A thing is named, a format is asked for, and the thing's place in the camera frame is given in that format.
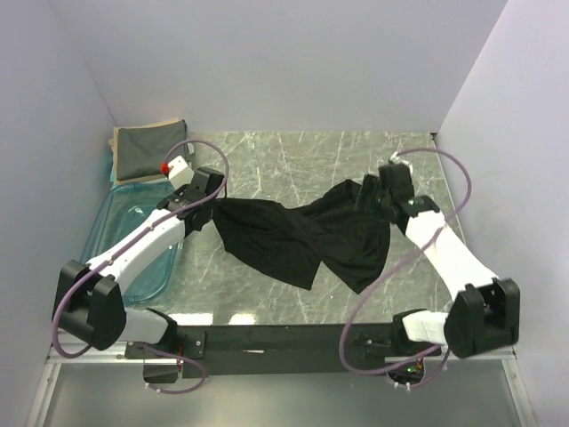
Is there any black t-shirt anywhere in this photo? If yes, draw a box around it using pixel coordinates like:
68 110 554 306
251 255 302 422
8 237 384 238
212 180 390 294

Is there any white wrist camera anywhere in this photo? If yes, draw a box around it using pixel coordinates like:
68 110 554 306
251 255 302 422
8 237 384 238
160 156 194 189
389 151 413 173

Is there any folded grey t-shirt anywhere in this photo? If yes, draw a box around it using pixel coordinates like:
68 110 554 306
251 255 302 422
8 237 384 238
116 119 188 182

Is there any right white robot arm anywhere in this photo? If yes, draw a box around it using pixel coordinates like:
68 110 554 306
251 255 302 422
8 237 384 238
355 164 520 359

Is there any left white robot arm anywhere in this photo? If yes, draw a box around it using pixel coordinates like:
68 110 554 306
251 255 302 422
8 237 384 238
52 167 227 358

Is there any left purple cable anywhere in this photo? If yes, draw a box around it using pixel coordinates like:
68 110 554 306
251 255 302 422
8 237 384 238
51 138 230 396

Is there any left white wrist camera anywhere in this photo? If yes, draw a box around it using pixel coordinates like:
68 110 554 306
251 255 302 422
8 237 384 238
160 156 194 189

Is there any black base beam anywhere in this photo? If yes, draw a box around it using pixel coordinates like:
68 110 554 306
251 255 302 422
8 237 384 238
125 320 431 383

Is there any teal plastic bin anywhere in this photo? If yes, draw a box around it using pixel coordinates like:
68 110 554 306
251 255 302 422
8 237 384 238
79 182 183 306

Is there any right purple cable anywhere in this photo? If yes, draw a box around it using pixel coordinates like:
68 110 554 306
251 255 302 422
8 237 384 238
340 147 473 391

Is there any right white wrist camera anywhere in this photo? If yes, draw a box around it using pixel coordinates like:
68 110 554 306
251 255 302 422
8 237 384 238
389 151 413 173

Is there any purple cable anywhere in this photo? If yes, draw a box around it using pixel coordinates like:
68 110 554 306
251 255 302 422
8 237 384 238
340 147 473 391
51 138 230 396

